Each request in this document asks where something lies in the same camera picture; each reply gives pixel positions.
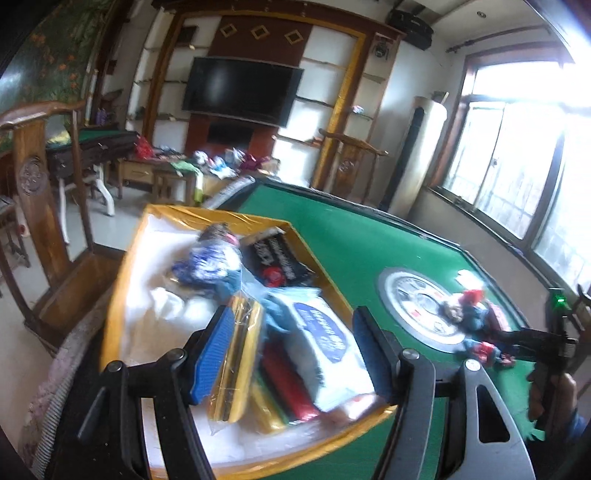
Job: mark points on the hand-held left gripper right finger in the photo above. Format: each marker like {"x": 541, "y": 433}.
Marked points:
{"x": 369, "y": 355}

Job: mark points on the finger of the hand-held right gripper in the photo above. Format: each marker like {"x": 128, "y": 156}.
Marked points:
{"x": 531, "y": 341}

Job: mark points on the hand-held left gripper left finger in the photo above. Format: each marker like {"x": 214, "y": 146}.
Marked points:
{"x": 214, "y": 355}

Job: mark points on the blue white wet wipes pack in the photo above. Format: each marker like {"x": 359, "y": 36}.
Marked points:
{"x": 323, "y": 337}

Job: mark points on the red hat doll toy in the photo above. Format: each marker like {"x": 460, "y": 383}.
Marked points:
{"x": 475, "y": 314}

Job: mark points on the colourful sponge pack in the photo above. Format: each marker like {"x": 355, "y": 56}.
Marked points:
{"x": 277, "y": 378}

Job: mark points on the blue white tissue pack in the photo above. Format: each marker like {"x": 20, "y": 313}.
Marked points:
{"x": 207, "y": 263}

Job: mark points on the person's right hand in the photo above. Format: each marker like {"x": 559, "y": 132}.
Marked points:
{"x": 536, "y": 392}

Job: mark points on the small red blue toy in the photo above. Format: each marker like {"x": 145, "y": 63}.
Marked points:
{"x": 485, "y": 351}

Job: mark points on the pink white packet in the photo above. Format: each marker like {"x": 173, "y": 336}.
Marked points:
{"x": 351, "y": 408}

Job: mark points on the white cloth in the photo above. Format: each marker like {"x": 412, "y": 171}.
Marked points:
{"x": 175, "y": 300}

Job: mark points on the round table control panel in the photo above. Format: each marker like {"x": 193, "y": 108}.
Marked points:
{"x": 411, "y": 295}

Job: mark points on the black packet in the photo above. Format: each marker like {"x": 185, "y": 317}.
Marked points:
{"x": 277, "y": 258}

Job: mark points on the green felt mahjong table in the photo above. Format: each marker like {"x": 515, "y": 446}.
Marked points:
{"x": 369, "y": 240}

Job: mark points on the wooden framed window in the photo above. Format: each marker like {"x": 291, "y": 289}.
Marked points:
{"x": 508, "y": 161}

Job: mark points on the carved wooden armchair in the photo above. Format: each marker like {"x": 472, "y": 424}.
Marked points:
{"x": 348, "y": 170}
{"x": 32, "y": 184}

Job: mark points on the wooden stool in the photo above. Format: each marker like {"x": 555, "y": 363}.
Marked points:
{"x": 173, "y": 173}

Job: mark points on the green cloth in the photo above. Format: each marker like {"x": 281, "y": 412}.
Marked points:
{"x": 184, "y": 166}

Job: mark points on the maroon cloth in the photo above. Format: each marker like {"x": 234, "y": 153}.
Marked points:
{"x": 256, "y": 162}

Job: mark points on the low wooden television cabinet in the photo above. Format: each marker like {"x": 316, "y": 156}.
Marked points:
{"x": 136, "y": 173}

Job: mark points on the white standing air conditioner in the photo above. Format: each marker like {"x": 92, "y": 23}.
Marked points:
{"x": 425, "y": 152}

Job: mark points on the red plastic bag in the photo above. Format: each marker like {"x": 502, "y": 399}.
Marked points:
{"x": 144, "y": 148}

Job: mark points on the dark mahjong table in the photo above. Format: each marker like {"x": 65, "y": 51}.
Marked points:
{"x": 92, "y": 143}

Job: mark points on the black flat television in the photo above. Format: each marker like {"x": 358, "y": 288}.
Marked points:
{"x": 240, "y": 90}

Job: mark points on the dark curtain rod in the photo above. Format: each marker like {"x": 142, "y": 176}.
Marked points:
{"x": 498, "y": 37}

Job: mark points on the wooden wall shelf unit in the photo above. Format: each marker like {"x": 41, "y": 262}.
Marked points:
{"x": 258, "y": 32}

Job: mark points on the floral wall painting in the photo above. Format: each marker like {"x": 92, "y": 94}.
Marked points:
{"x": 51, "y": 60}

